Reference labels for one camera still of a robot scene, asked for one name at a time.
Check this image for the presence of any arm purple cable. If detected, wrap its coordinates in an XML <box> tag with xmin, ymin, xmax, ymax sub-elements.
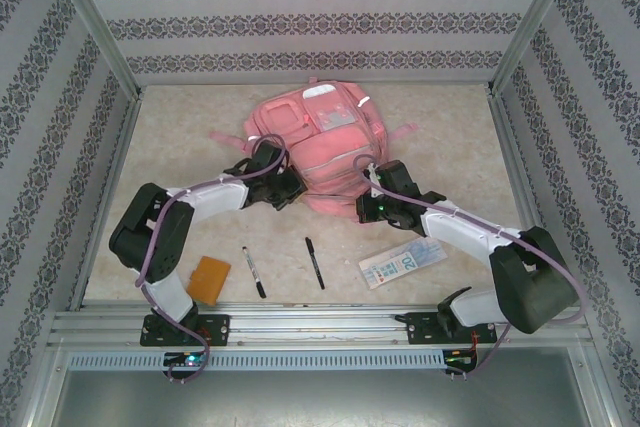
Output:
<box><xmin>352</xmin><ymin>154</ymin><xmax>589</xmax><ymax>378</ymax></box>
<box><xmin>133</xmin><ymin>134</ymin><xmax>291</xmax><ymax>386</ymax></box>

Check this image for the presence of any aluminium side rail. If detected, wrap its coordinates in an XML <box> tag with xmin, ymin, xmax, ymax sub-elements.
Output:
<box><xmin>69</xmin><ymin>91</ymin><xmax>146</xmax><ymax>311</ymax></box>
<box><xmin>487</xmin><ymin>89</ymin><xmax>569</xmax><ymax>306</ymax></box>

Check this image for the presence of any orange wallet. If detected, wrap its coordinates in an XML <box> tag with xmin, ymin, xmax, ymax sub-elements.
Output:
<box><xmin>185</xmin><ymin>255</ymin><xmax>232</xmax><ymax>306</ymax></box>

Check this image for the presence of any slotted grey cable duct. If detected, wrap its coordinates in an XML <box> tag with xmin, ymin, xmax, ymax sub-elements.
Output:
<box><xmin>67</xmin><ymin>349</ymin><xmax>481</xmax><ymax>373</ymax></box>

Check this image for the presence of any aluminium frame post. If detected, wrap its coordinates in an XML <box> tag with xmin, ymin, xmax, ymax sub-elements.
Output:
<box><xmin>42</xmin><ymin>0</ymin><xmax>141</xmax><ymax>98</ymax></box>
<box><xmin>492</xmin><ymin>0</ymin><xmax>586</xmax><ymax>93</ymax></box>

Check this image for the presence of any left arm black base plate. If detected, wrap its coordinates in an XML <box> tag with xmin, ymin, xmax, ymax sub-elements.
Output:
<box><xmin>141</xmin><ymin>314</ymin><xmax>232</xmax><ymax>348</ymax></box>

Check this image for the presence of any aluminium mounting rail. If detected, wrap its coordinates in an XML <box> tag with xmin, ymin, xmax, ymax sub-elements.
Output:
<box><xmin>47</xmin><ymin>302</ymin><xmax>594</xmax><ymax>348</ymax></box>

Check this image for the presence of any pink student backpack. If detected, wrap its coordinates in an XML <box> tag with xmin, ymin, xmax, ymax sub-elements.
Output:
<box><xmin>208</xmin><ymin>75</ymin><xmax>419</xmax><ymax>218</ymax></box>

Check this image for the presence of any grey metal panel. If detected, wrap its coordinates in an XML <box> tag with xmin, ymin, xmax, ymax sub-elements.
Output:
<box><xmin>29</xmin><ymin>371</ymin><xmax>616</xmax><ymax>427</ymax></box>

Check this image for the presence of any white pen with black cap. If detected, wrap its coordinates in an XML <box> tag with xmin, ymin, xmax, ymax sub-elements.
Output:
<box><xmin>241</xmin><ymin>245</ymin><xmax>268</xmax><ymax>299</ymax></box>

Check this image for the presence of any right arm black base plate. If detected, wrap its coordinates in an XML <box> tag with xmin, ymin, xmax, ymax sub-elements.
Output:
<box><xmin>405</xmin><ymin>311</ymin><xmax>497</xmax><ymax>346</ymax></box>

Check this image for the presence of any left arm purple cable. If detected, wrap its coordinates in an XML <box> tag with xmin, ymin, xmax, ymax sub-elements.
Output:
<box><xmin>133</xmin><ymin>134</ymin><xmax>291</xmax><ymax>386</ymax></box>

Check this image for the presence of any stack of banknotes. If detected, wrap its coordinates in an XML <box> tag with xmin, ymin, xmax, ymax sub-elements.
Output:
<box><xmin>357</xmin><ymin>239</ymin><xmax>447</xmax><ymax>291</ymax></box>

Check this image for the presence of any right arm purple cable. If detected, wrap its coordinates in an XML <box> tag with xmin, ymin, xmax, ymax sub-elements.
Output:
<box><xmin>352</xmin><ymin>154</ymin><xmax>589</xmax><ymax>378</ymax></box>

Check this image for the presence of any black marker pen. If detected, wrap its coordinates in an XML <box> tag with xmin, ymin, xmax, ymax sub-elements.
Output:
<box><xmin>304</xmin><ymin>236</ymin><xmax>326</xmax><ymax>291</ymax></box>

